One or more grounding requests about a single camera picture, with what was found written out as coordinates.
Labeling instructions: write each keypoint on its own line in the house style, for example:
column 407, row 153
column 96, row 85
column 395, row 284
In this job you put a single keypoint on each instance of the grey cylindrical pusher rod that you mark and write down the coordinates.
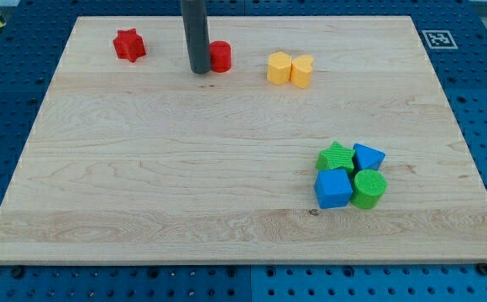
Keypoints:
column 194, row 15

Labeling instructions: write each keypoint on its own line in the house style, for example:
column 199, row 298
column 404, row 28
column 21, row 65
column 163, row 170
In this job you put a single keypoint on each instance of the light wooden board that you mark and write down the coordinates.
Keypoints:
column 146, row 163

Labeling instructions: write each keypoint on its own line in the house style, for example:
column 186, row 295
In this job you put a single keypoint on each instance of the yellow heart block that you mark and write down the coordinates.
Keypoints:
column 301, row 71

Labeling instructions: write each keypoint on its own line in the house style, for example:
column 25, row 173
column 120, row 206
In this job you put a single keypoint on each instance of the white fiducial marker tag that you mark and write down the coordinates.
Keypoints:
column 439, row 39

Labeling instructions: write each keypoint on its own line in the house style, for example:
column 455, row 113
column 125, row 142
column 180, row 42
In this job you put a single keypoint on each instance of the blue cube block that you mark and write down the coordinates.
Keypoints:
column 333, row 188

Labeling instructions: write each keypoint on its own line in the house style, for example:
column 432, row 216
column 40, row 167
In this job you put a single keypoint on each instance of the black bolt front left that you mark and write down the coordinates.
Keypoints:
column 17, row 272

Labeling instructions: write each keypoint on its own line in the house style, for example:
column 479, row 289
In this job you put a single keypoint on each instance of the yellow hexagon block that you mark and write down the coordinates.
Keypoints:
column 279, row 68

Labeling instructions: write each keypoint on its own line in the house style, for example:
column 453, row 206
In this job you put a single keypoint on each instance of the green cylinder block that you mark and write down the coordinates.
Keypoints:
column 368, row 187

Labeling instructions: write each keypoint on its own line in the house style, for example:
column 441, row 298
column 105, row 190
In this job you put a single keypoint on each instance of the green star block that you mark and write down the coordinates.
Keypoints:
column 336, row 157

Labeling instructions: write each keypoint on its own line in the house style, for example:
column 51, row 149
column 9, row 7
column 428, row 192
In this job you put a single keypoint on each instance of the black bolt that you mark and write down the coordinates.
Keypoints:
column 481, row 268
column 17, row 272

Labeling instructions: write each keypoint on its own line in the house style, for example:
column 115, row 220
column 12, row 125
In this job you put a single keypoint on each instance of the blue triangle block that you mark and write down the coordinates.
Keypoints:
column 366, row 157

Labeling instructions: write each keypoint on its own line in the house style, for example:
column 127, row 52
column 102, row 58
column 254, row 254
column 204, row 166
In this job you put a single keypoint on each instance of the red cylinder block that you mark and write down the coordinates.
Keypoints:
column 221, row 56

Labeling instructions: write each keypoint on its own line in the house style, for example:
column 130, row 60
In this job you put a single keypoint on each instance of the black bolt front right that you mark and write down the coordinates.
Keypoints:
column 481, row 268

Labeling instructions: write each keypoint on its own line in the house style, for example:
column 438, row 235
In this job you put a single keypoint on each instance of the red star block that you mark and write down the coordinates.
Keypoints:
column 129, row 45

